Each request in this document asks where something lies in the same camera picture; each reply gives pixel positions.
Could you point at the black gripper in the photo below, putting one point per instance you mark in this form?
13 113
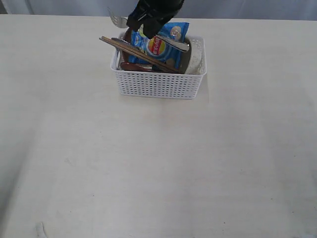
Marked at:
153 14

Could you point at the silver fork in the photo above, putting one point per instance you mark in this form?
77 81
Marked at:
121 22

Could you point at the blue chips bag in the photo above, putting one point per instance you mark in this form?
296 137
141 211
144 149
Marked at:
159 49

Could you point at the silver table knife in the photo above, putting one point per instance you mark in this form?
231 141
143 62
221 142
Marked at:
122 42

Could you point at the brown wooden plate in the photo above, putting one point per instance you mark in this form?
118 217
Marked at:
127 37

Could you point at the brown wooden chopstick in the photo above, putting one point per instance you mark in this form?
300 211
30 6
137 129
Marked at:
128 50
138 52

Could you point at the red-brown wooden spoon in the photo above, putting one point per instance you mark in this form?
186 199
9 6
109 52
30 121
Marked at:
127 66

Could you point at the beige ceramic bowl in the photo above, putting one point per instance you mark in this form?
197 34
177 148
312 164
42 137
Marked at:
185 58

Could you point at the white perforated plastic basket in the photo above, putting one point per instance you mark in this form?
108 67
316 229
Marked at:
164 85

